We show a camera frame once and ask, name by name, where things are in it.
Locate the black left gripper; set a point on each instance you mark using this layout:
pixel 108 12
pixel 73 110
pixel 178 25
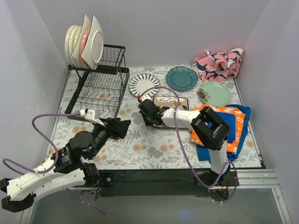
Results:
pixel 112 127

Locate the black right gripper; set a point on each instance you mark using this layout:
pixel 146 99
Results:
pixel 145 109

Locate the white blue striped plate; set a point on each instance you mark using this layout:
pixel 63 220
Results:
pixel 141 82

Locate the teal scalloped plate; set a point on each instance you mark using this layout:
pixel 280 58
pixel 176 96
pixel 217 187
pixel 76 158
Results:
pixel 181 78

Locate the mint green plate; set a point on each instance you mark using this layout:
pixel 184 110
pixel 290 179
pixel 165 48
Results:
pixel 214 94

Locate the white black rimmed square plate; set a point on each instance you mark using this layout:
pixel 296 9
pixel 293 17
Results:
pixel 93 50

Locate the pink round plate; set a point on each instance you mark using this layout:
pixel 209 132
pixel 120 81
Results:
pixel 82 46

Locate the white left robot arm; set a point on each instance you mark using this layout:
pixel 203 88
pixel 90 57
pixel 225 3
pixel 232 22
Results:
pixel 65 169

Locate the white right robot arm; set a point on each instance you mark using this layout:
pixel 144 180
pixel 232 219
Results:
pixel 210 128

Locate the floral table mat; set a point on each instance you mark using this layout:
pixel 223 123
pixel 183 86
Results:
pixel 150 147

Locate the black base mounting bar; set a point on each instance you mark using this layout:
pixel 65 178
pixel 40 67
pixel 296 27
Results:
pixel 150 182

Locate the pink navy patterned cloth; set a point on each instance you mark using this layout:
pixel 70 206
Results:
pixel 219 66

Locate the orange white cloth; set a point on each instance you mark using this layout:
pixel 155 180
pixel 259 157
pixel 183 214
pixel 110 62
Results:
pixel 235 118

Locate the cream round plate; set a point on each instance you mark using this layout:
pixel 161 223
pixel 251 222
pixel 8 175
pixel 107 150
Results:
pixel 66 43

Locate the white green rimmed plate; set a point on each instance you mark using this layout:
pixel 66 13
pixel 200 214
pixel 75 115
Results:
pixel 72 43

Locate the cream square plate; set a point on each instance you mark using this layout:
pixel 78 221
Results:
pixel 75 54

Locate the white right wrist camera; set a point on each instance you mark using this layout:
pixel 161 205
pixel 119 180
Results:
pixel 143 98

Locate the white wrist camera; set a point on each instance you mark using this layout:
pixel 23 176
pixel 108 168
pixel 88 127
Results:
pixel 143 98
pixel 92 116

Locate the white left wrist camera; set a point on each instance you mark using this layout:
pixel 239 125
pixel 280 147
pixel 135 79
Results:
pixel 92 116

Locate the black wire dish rack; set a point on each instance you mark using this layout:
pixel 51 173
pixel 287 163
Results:
pixel 102 87

